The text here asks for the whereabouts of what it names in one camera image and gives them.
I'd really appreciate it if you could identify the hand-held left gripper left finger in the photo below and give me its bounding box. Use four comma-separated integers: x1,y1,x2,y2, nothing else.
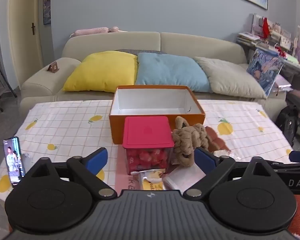
20,148,117,200

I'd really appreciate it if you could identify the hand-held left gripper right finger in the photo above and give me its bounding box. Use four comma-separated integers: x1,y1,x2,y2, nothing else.
182,147,280,200

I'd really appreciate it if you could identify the reddish brown sponge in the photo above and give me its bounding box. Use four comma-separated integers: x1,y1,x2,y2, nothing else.
204,126,232,152

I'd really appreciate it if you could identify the brown plush toy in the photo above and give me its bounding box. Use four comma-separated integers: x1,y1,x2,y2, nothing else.
170,116,209,167

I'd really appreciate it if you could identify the clear plastic bag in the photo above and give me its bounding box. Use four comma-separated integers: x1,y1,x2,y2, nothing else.
162,165,207,190

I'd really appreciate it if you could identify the yellow snack packet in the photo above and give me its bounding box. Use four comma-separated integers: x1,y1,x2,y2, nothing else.
137,169,165,190

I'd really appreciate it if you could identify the orange cardboard box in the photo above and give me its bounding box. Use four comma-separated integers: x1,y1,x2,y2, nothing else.
109,85,206,145

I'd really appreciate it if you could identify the small white wrapped packet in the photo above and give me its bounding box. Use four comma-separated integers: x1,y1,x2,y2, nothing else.
212,150,238,159

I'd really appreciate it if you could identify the black backpack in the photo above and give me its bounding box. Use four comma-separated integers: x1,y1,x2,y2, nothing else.
275,104,299,147

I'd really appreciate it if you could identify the red lid clear container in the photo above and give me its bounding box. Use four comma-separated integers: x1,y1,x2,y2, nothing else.
122,116,175,176

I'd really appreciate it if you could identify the smartphone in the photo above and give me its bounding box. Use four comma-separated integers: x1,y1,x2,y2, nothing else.
3,136,27,188

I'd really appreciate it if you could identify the beige pillow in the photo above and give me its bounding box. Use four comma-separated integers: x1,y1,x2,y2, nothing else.
193,56,267,99

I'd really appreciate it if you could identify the yellow pillow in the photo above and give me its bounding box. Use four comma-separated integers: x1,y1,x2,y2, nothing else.
62,51,138,92

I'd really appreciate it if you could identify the light blue pillow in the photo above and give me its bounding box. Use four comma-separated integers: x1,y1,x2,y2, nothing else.
134,52,213,93

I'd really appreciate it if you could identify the blue printed pillow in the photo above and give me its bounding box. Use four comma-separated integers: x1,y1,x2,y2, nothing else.
246,48,285,97

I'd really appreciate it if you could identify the brown phone stand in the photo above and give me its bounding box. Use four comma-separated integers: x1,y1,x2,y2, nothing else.
46,61,60,73

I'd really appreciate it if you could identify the beige sofa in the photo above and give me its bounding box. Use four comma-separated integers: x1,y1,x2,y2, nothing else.
19,31,288,120

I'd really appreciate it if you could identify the grey checked cushion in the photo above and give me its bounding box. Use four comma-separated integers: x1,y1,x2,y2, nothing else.
114,49,168,55

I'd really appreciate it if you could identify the shelf of books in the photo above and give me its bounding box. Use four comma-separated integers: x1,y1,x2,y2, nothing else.
236,14,300,77

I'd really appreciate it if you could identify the pink plush toy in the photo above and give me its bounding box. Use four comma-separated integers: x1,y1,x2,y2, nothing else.
70,26,128,37

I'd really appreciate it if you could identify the cream door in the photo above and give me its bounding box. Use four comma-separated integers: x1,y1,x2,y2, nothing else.
7,0,44,88

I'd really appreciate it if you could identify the wall poster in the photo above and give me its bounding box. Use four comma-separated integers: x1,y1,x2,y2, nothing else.
43,0,52,25

